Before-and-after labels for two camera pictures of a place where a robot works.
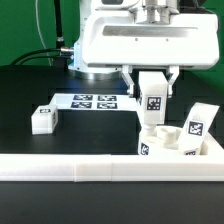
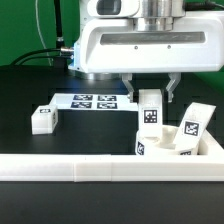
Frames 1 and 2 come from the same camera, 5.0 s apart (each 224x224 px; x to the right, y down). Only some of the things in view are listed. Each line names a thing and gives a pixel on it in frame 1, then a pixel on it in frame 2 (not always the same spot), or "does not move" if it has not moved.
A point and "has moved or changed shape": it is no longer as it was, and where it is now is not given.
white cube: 196,128 does not move
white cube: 44,120 does not move
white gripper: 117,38 does not move
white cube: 155,87 has moved or changed shape
